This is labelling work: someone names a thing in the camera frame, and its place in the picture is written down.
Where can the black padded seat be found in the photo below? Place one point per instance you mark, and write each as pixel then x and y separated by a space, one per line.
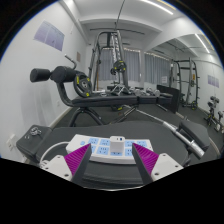
pixel 197 131

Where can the black power rack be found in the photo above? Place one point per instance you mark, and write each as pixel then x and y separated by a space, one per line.
pixel 192 83

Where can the dumbbell rack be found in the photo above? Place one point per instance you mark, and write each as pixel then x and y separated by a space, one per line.
pixel 213 110

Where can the black weight bench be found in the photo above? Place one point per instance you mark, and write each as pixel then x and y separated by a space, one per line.
pixel 100 100

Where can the short ceiling light strip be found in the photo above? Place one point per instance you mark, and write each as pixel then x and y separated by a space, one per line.
pixel 202 43

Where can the black box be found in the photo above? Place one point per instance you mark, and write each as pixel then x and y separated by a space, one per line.
pixel 168 98

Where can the small brown wall board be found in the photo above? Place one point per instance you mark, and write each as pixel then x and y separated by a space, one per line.
pixel 78 56

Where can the small purple wall poster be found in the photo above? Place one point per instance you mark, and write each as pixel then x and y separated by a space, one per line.
pixel 213 81

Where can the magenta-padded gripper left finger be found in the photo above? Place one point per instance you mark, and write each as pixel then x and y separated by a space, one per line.
pixel 76 159

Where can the black yellow weight plate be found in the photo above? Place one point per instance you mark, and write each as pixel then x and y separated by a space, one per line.
pixel 119 66
pixel 79 81

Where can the white charger block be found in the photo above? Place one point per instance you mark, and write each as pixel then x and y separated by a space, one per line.
pixel 117 145

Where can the group of silver dumbbells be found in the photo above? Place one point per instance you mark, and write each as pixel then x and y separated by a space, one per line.
pixel 148 91

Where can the white paper sheet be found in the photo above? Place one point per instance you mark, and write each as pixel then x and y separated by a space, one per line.
pixel 164 79

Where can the black square pad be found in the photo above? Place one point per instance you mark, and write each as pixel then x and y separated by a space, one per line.
pixel 26 144

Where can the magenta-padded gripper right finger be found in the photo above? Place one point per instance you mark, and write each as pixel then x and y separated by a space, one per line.
pixel 148 159

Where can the silver barbell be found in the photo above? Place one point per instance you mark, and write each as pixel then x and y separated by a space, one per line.
pixel 180 134

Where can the grey window curtain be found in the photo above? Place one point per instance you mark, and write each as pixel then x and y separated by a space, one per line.
pixel 131 65

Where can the bunch of keys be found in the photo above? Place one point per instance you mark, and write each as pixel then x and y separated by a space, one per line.
pixel 35 131

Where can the white power strip blue sockets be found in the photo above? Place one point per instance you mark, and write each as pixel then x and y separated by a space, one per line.
pixel 100 148

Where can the large purple wall poster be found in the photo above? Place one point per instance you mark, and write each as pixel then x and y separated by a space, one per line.
pixel 50 35

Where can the white wall socket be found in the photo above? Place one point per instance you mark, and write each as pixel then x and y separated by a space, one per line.
pixel 11 141

